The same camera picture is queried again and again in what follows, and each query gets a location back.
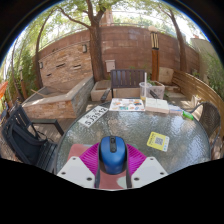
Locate blue computer mouse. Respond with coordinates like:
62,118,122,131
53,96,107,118
99,135,128,175

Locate black slatted folding chair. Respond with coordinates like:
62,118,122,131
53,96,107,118
1,104,65,173

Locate small pale notebook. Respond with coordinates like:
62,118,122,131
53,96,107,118
168,105,184,115

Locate small concrete planter trough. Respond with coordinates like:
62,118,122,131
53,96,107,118
90,79,113,102

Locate white number plate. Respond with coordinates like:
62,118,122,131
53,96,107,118
77,105,110,128

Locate brown wicker chair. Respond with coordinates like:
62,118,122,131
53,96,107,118
189,101,223,158

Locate dark wooden slatted bench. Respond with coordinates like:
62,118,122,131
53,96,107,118
100,69,159,103

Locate slim tree trunk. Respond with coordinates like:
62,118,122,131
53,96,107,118
166,9,188,73

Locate clear plastic cup with straw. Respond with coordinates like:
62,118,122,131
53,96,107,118
139,71,153,102

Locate wooden garden lamp post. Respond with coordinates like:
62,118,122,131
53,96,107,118
148,25,161,82

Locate pink floral mouse pad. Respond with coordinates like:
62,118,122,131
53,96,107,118
66,143,133,190

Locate colourful printed sheet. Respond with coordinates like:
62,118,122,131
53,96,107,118
108,97,146,113

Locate yellow square card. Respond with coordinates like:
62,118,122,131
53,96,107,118
146,131,171,153

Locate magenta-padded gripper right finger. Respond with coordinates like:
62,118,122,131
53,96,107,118
125,143,169,189

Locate long stone raised bed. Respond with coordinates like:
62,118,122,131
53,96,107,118
21,76,96,120

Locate white wall utility box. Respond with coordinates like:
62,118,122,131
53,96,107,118
105,59,116,73

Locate thick forked tree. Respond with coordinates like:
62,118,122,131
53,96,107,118
56,0,114,82

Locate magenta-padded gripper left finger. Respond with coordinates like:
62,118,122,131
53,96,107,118
56,142,102,189

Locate leaning thin tree trunk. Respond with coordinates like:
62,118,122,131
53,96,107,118
34,9,56,89

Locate beige stone slab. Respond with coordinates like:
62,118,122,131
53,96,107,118
158,66,175,84

